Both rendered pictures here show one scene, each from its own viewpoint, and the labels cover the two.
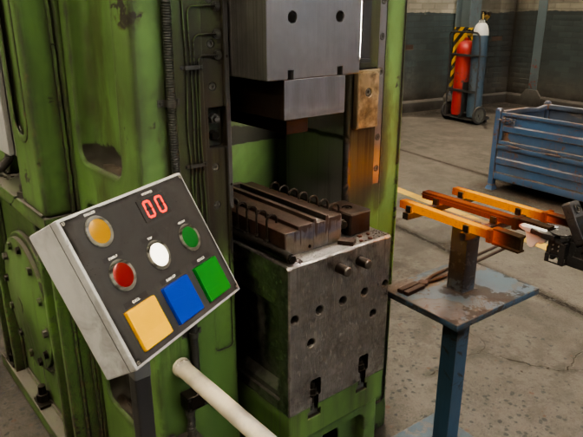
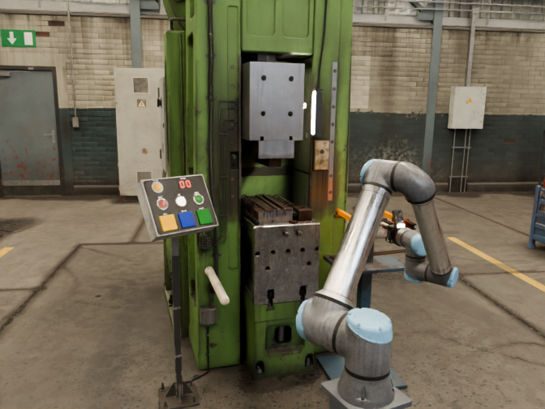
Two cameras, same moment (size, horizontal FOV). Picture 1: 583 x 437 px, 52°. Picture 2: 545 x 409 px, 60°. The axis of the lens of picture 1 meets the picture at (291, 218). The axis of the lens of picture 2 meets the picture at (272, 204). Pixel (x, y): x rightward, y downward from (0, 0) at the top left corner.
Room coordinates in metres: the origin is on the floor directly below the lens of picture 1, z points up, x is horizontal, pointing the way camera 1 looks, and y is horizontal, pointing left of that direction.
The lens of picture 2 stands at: (-0.88, -1.01, 1.54)
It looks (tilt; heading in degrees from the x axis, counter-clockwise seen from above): 12 degrees down; 22
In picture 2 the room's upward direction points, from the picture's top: 1 degrees clockwise
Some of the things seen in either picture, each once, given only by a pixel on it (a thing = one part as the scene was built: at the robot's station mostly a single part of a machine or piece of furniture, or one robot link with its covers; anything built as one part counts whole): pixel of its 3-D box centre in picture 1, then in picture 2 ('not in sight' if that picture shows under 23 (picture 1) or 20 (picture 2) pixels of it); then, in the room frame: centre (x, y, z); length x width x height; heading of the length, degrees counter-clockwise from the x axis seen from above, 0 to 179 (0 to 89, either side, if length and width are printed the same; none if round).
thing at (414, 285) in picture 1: (459, 265); (377, 253); (1.85, -0.57, 0.70); 0.60 x 0.04 x 0.01; 131
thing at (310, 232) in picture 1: (266, 213); (264, 207); (1.65, 0.07, 0.96); 0.42 x 0.20 x 0.09; 39
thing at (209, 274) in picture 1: (210, 278); (203, 217); (1.10, 0.16, 1.01); 0.07 x 0.05 x 0.07; 154
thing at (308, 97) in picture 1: (265, 88); (265, 146); (1.65, 0.07, 1.32); 0.42 x 0.20 x 0.10; 39
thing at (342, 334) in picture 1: (279, 290); (272, 249); (1.69, 0.04, 0.69); 0.56 x 0.38 x 0.45; 39
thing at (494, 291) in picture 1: (460, 290); (365, 262); (1.69, -0.53, 0.69); 0.40 x 0.30 x 0.02; 126
